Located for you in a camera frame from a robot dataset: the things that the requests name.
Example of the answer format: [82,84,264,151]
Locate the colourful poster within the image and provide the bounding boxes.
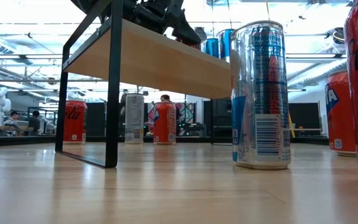
[146,101,197,133]

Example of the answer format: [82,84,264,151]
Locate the wooden shelf black metal legs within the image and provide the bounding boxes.
[54,0,233,169]

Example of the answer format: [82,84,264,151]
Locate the black ceiling-hung device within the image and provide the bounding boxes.
[332,27,346,45]

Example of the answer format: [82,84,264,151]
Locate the black partition panel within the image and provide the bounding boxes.
[85,101,107,137]
[288,102,322,130]

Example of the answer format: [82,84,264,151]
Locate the black aluminium table frame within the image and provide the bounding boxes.
[0,135,329,147]

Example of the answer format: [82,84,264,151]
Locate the white slim can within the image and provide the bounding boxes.
[124,93,145,144]

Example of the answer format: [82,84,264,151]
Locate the black equipment rack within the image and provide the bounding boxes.
[211,98,232,138]

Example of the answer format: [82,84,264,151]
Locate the orange soda can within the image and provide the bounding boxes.
[324,70,357,157]
[152,101,178,146]

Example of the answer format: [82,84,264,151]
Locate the blue silver energy drink can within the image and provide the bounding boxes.
[230,20,292,170]
[218,28,234,63]
[202,37,220,59]

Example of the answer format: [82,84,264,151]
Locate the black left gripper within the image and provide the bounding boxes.
[122,0,208,44]

